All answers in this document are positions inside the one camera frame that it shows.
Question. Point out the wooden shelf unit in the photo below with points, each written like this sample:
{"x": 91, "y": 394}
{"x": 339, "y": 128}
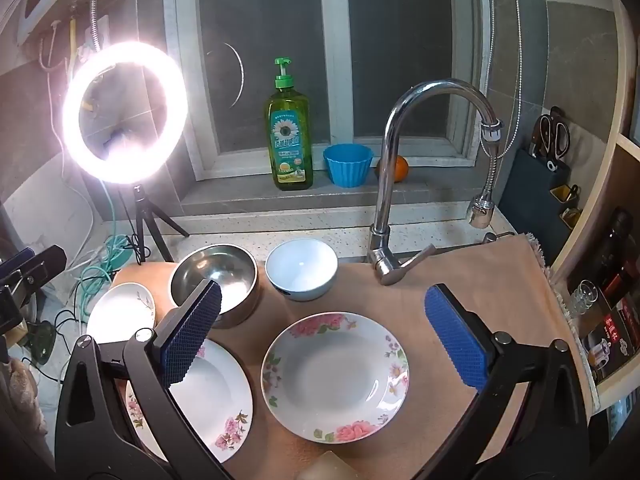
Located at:
{"x": 622, "y": 110}

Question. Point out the stainless steel bowl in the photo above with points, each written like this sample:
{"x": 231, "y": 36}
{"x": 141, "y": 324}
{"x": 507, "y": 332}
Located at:
{"x": 220, "y": 262}

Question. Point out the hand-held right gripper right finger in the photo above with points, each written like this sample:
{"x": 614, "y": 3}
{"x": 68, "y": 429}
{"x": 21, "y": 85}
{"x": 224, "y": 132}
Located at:
{"x": 455, "y": 340}

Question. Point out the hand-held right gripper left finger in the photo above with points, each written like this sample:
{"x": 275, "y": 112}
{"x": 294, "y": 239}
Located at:
{"x": 192, "y": 330}

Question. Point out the printed cardboard box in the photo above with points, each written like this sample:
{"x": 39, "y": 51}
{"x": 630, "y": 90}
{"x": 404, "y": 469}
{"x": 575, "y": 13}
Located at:
{"x": 615, "y": 340}

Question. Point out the peach towel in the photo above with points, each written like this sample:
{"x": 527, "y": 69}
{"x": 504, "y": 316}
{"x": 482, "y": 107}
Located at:
{"x": 480, "y": 270}

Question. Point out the person's left forearm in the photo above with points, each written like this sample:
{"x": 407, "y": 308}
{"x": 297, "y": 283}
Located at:
{"x": 20, "y": 385}

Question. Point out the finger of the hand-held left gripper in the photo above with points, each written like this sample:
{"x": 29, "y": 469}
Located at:
{"x": 47, "y": 260}
{"x": 15, "y": 261}

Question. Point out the dark blue knife block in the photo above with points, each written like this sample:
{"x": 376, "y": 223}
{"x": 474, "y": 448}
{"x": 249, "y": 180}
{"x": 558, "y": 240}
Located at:
{"x": 530, "y": 195}

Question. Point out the window frame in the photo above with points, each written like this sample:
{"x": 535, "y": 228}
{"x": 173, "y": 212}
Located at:
{"x": 335, "y": 60}

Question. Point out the black scissors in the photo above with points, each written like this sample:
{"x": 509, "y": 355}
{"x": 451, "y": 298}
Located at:
{"x": 560, "y": 135}

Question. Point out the clear drinking glass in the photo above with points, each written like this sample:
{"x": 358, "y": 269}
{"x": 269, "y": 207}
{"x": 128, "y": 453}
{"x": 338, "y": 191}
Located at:
{"x": 582, "y": 300}

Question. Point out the flexible faucet sprayer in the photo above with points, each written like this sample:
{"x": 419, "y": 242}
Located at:
{"x": 481, "y": 212}

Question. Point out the pale blue ceramic bowl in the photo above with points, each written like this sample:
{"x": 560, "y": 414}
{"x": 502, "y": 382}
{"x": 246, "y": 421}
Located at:
{"x": 300, "y": 267}

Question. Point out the blue fluted cup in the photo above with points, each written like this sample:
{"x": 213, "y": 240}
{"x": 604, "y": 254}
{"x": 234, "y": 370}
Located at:
{"x": 348, "y": 167}

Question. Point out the orange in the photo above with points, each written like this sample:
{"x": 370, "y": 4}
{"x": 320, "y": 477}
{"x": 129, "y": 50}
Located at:
{"x": 400, "y": 169}

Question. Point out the green dish soap bottle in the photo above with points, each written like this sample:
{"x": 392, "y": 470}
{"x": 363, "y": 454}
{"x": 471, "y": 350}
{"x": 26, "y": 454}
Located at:
{"x": 287, "y": 150}

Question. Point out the white plate with pink flowers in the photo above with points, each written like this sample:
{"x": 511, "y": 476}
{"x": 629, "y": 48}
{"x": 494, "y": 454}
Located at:
{"x": 215, "y": 395}
{"x": 335, "y": 380}

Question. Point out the beige foam block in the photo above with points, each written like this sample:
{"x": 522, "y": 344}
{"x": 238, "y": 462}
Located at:
{"x": 327, "y": 467}

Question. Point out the dark glass bottle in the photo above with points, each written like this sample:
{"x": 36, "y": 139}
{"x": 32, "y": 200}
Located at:
{"x": 617, "y": 240}

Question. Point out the white plate with branch pattern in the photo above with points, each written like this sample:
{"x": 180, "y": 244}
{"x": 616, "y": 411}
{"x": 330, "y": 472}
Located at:
{"x": 117, "y": 315}

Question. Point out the chrome faucet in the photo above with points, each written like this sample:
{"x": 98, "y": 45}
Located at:
{"x": 382, "y": 200}

